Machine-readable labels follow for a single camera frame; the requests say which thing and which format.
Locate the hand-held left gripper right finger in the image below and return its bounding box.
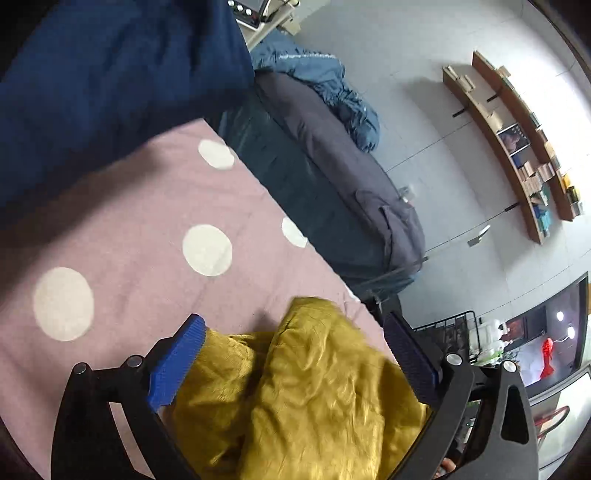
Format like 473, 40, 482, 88
383, 311, 541, 480

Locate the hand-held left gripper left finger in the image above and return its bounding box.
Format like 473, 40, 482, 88
51, 314, 208, 480

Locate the gold satin garment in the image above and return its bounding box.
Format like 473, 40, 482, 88
168, 296, 432, 480

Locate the white figurine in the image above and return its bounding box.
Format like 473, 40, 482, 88
478, 318, 511, 356

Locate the pink dotted blanket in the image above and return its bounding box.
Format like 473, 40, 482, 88
0, 117, 386, 480

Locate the dark grey garment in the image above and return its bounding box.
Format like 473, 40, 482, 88
254, 71, 426, 278

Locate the row of small boxes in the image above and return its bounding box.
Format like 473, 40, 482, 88
512, 152, 561, 238

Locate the small framed picture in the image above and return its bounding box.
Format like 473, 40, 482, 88
498, 124, 529, 155

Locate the navy blue garment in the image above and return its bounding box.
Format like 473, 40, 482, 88
0, 0, 257, 227

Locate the teal blue jacket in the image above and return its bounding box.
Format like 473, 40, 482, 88
249, 30, 382, 153

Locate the black wire rack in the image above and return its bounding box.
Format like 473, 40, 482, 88
413, 310, 478, 365

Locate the wall screen with red figure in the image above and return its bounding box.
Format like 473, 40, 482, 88
505, 272, 591, 400

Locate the long wooden wall shelf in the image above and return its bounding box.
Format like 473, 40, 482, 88
472, 50, 585, 222
442, 65, 552, 244

